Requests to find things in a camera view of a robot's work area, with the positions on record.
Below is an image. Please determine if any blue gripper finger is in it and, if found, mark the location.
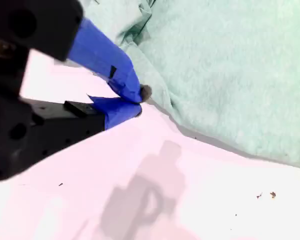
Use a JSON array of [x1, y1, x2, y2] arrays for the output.
[[0, 0, 153, 104], [27, 94, 142, 168]]

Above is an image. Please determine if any pale green t-shirt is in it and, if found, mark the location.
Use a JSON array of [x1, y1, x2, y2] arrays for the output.
[[83, 0, 300, 171]]

